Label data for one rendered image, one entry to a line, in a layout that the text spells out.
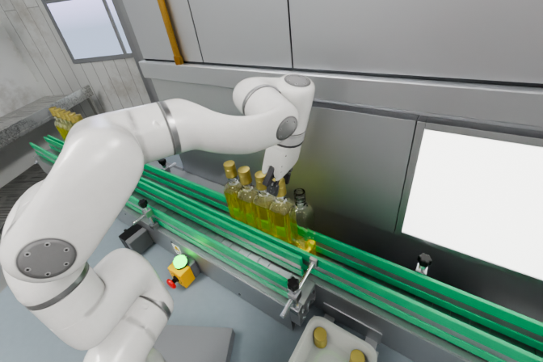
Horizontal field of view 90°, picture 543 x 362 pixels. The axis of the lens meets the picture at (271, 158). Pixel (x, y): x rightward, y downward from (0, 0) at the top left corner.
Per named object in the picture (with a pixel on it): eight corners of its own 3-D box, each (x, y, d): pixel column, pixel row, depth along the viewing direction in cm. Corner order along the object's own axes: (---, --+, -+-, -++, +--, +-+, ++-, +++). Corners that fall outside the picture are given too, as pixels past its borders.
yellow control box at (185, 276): (201, 273, 96) (195, 260, 92) (185, 291, 91) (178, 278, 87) (188, 264, 100) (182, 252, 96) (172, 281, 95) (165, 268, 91)
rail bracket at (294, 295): (320, 278, 75) (319, 250, 68) (289, 334, 64) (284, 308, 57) (310, 273, 77) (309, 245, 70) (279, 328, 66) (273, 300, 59)
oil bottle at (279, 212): (299, 246, 85) (295, 196, 73) (290, 260, 82) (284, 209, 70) (284, 240, 88) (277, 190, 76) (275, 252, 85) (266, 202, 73)
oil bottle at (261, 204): (284, 239, 88) (277, 189, 77) (275, 252, 85) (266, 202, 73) (270, 233, 91) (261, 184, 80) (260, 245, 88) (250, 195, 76)
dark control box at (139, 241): (154, 243, 110) (147, 229, 106) (137, 258, 105) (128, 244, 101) (143, 235, 115) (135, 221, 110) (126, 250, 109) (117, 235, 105)
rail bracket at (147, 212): (162, 227, 100) (148, 200, 93) (145, 241, 95) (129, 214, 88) (155, 223, 102) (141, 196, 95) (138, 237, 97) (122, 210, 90)
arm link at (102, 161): (178, 185, 50) (204, 225, 38) (39, 235, 41) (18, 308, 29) (152, 98, 43) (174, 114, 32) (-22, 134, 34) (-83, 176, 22)
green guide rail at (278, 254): (304, 274, 77) (302, 256, 72) (302, 276, 76) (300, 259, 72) (52, 147, 167) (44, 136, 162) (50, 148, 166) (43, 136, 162)
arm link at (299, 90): (254, 99, 43) (228, 74, 49) (250, 150, 50) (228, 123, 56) (325, 84, 50) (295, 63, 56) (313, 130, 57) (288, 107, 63)
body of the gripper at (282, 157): (285, 115, 63) (279, 151, 71) (259, 136, 57) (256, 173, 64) (313, 128, 61) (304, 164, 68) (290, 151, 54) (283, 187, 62)
